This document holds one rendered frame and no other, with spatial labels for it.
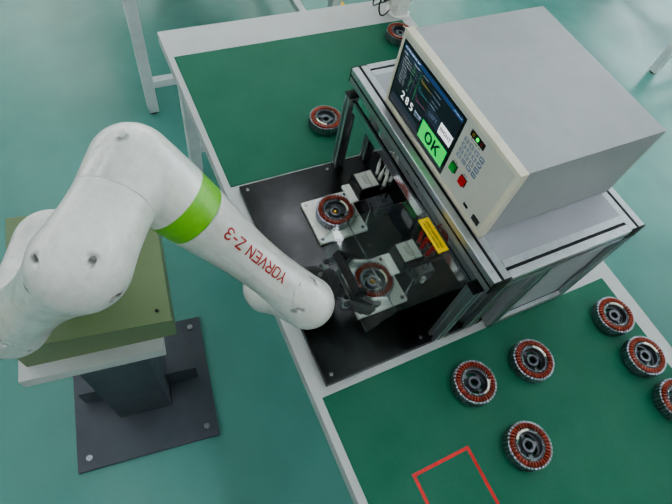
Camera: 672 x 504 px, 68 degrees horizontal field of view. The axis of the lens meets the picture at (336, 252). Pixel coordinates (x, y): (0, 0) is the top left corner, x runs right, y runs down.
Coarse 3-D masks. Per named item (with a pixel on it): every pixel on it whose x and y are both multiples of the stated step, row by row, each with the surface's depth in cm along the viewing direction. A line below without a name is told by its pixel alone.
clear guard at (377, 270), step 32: (352, 224) 109; (384, 224) 111; (416, 224) 112; (352, 256) 107; (384, 256) 106; (416, 256) 107; (448, 256) 109; (384, 288) 102; (416, 288) 103; (448, 288) 104
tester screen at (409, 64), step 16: (400, 64) 113; (416, 64) 108; (400, 80) 115; (416, 80) 109; (432, 80) 104; (416, 96) 111; (432, 96) 106; (400, 112) 119; (416, 112) 113; (448, 112) 102; (416, 128) 115; (432, 128) 109; (448, 128) 104
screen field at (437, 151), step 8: (424, 120) 111; (424, 128) 112; (424, 136) 113; (432, 136) 110; (424, 144) 114; (432, 144) 111; (440, 144) 108; (432, 152) 112; (440, 152) 109; (440, 160) 110
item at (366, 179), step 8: (352, 176) 136; (360, 176) 136; (368, 176) 136; (376, 176) 140; (384, 176) 140; (352, 184) 137; (360, 184) 134; (368, 184) 135; (376, 184) 135; (392, 184) 139; (344, 192) 138; (352, 192) 138; (360, 192) 134; (368, 192) 135; (376, 192) 137; (384, 192) 139; (352, 200) 136; (360, 200) 138; (384, 200) 144
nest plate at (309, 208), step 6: (342, 192) 150; (318, 198) 147; (306, 204) 145; (312, 204) 146; (306, 210) 144; (312, 210) 145; (306, 216) 144; (312, 216) 144; (342, 216) 145; (312, 222) 142; (312, 228) 142; (318, 228) 142; (324, 228) 142; (318, 234) 141; (324, 234) 141; (318, 240) 140
